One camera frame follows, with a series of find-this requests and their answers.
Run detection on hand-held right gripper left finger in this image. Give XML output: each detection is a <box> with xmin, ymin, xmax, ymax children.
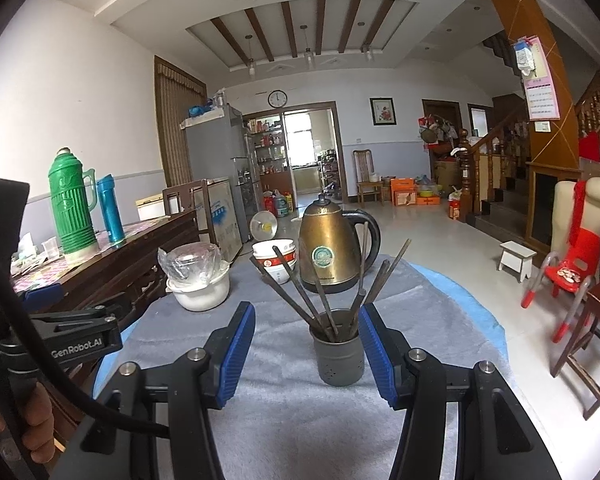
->
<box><xmin>50</xmin><ymin>301</ymin><xmax>257</xmax><ymax>480</ymax></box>

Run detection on framed wall picture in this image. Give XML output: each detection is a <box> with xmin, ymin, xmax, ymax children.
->
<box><xmin>369</xmin><ymin>97</ymin><xmax>397</xmax><ymax>127</ymax></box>

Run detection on blue thermos flask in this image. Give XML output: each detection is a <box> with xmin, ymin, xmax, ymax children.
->
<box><xmin>96</xmin><ymin>174</ymin><xmax>127</xmax><ymax>246</ymax></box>

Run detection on grey refrigerator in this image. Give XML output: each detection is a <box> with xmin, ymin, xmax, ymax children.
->
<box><xmin>181</xmin><ymin>104</ymin><xmax>266</xmax><ymax>241</ymax></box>

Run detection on plain white chest freezer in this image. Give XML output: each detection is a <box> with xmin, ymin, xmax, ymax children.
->
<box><xmin>135</xmin><ymin>197</ymin><xmax>168</xmax><ymax>221</ymax></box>

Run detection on brown wooden chair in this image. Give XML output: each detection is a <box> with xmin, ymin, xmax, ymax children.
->
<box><xmin>161</xmin><ymin>180</ymin><xmax>218</xmax><ymax>251</ymax></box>

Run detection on grey table cloth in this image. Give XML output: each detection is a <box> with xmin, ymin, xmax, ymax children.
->
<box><xmin>92</xmin><ymin>255</ymin><xmax>491</xmax><ymax>480</ymax></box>

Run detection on pink wall calendar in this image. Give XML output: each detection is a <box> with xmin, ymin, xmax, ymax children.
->
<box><xmin>512</xmin><ymin>36</ymin><xmax>561</xmax><ymax>122</ymax></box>

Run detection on blue table cover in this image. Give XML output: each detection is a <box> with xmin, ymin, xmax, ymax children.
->
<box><xmin>92</xmin><ymin>259</ymin><xmax>509</xmax><ymax>396</ymax></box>

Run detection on white freezer blue print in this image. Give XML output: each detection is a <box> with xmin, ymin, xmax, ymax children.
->
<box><xmin>200</xmin><ymin>178</ymin><xmax>243</xmax><ymax>261</ymax></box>

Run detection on black cable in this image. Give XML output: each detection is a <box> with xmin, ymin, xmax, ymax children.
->
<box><xmin>0</xmin><ymin>237</ymin><xmax>171</xmax><ymax>436</ymax></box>

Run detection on small white stool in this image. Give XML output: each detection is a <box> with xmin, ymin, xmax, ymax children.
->
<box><xmin>497</xmin><ymin>241</ymin><xmax>537</xmax><ymax>283</ymax></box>

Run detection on small white fan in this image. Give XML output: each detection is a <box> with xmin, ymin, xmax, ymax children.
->
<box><xmin>250</xmin><ymin>210</ymin><xmax>277</xmax><ymax>242</ymax></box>

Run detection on large orange cardboard box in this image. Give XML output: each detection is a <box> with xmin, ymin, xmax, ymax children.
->
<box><xmin>390</xmin><ymin>177</ymin><xmax>417</xmax><ymax>207</ymax></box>

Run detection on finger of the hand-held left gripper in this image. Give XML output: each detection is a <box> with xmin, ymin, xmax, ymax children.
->
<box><xmin>27</xmin><ymin>292</ymin><xmax>133</xmax><ymax>333</ymax></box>

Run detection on shelf with bottles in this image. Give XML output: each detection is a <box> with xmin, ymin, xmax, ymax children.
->
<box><xmin>243</xmin><ymin>115</ymin><xmax>286</xmax><ymax>193</ymax></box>

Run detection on red white bag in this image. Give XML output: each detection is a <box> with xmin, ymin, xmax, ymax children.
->
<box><xmin>447</xmin><ymin>185</ymin><xmax>467</xmax><ymax>221</ymax></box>

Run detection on cream armchair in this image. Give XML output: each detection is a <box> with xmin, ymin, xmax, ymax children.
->
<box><xmin>550</xmin><ymin>177</ymin><xmax>600</xmax><ymax>271</ymax></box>

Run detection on white plastic basin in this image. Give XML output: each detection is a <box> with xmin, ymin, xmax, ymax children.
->
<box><xmin>166</xmin><ymin>262</ymin><xmax>231</xmax><ymax>312</ymax></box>

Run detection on wooden stair railing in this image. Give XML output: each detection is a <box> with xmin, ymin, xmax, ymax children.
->
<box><xmin>457</xmin><ymin>72</ymin><xmax>600</xmax><ymax>216</ymax></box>

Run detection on metal kitchen rack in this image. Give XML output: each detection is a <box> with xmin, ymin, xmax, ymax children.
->
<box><xmin>319</xmin><ymin>149</ymin><xmax>341</xmax><ymax>196</ymax></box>

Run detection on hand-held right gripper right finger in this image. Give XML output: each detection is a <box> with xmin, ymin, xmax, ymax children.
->
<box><xmin>357</xmin><ymin>304</ymin><xmax>563</xmax><ymax>480</ymax></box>

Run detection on red child chair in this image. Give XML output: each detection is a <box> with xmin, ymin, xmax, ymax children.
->
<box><xmin>521</xmin><ymin>227</ymin><xmax>600</xmax><ymax>343</ymax></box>

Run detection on white blue hanging bag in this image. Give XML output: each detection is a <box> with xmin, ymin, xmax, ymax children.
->
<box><xmin>512</xmin><ymin>40</ymin><xmax>537</xmax><ymax>73</ymax></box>

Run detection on wooden column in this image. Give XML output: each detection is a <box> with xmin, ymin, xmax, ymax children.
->
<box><xmin>480</xmin><ymin>0</ymin><xmax>583</xmax><ymax>261</ymax></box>

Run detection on brown curtain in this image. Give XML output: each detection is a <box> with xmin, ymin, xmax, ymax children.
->
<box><xmin>154</xmin><ymin>55</ymin><xmax>208</xmax><ymax>193</ymax></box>

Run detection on dark carved wooden sideboard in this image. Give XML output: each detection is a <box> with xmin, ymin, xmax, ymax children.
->
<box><xmin>10</xmin><ymin>210</ymin><xmax>203</xmax><ymax>431</ymax></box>

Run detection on green thermos flask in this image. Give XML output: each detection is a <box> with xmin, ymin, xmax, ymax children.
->
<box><xmin>48</xmin><ymin>147</ymin><xmax>99</xmax><ymax>263</ymax></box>

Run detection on bunch of dark chopsticks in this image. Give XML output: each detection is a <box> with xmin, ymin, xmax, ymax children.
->
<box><xmin>249</xmin><ymin>238</ymin><xmax>413</xmax><ymax>343</ymax></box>

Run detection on red scarf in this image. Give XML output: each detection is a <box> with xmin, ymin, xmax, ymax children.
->
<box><xmin>567</xmin><ymin>180</ymin><xmax>588</xmax><ymax>246</ymax></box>

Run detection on gold electric kettle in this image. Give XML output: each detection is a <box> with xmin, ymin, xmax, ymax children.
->
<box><xmin>298</xmin><ymin>194</ymin><xmax>382</xmax><ymax>295</ymax></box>

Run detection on person's left hand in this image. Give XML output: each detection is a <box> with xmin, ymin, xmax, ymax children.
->
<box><xmin>0</xmin><ymin>382</ymin><xmax>56</xmax><ymax>466</ymax></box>

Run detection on tall-backed wooden chair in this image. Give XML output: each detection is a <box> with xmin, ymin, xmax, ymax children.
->
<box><xmin>352</xmin><ymin>149</ymin><xmax>385</xmax><ymax>206</ymax></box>

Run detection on grey metal chopstick holder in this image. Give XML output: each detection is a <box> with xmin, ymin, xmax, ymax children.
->
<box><xmin>309</xmin><ymin>310</ymin><xmax>366</xmax><ymax>387</ymax></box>

